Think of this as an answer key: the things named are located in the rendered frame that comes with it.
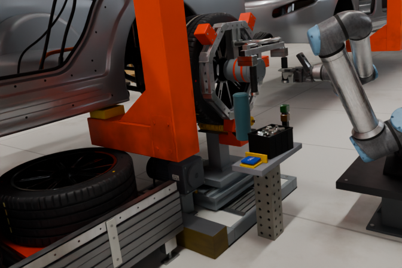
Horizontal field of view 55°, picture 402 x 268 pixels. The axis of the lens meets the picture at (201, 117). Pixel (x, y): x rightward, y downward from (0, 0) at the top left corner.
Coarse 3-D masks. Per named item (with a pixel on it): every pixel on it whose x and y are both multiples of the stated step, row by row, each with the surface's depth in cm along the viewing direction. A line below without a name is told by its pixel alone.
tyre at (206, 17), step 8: (192, 16) 223; (200, 16) 216; (208, 16) 211; (216, 16) 214; (224, 16) 220; (232, 16) 226; (192, 24) 211; (192, 32) 205; (192, 40) 202; (192, 48) 201; (200, 48) 206; (192, 56) 201; (192, 64) 202; (192, 72) 202; (192, 80) 203; (200, 88) 209; (200, 96) 209; (200, 104) 210; (200, 112) 212; (208, 112) 215; (216, 112) 221; (200, 120) 221; (208, 120) 218; (216, 120) 222
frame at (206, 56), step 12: (216, 24) 208; (228, 24) 209; (240, 24) 219; (252, 36) 229; (204, 48) 203; (216, 48) 203; (204, 60) 200; (204, 72) 203; (204, 84) 204; (204, 96) 206; (216, 96) 206; (252, 96) 235; (216, 108) 214; (228, 108) 216
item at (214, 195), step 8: (240, 176) 245; (248, 176) 242; (232, 184) 237; (240, 184) 236; (248, 184) 243; (200, 192) 231; (208, 192) 223; (216, 192) 225; (224, 192) 223; (232, 192) 229; (240, 192) 237; (200, 200) 224; (208, 200) 220; (216, 200) 217; (224, 200) 224; (216, 208) 218
